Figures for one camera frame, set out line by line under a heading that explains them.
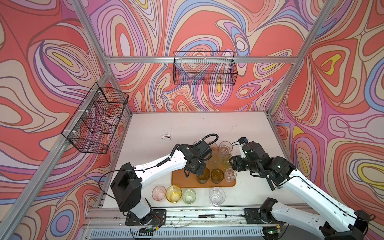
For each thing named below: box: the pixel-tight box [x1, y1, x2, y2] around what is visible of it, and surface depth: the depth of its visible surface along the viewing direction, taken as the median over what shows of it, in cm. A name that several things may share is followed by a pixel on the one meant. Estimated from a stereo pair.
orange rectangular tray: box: [171, 168, 236, 188], surface depth 86 cm
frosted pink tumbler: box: [209, 142, 219, 152], surface depth 94 cm
